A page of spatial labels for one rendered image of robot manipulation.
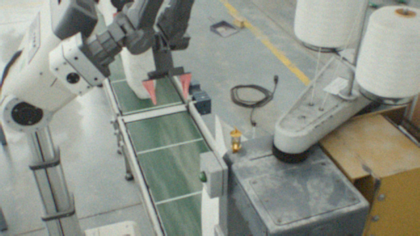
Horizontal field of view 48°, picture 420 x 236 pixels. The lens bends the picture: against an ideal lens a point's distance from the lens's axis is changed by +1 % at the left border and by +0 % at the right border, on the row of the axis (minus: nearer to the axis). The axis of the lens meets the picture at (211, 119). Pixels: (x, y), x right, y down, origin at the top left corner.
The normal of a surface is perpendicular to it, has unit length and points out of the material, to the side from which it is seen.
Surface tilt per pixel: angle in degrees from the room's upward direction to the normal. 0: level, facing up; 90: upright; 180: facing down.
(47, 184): 90
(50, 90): 115
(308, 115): 0
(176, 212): 0
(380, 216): 90
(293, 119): 0
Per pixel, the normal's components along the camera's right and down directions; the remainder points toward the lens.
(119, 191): 0.00, -0.82
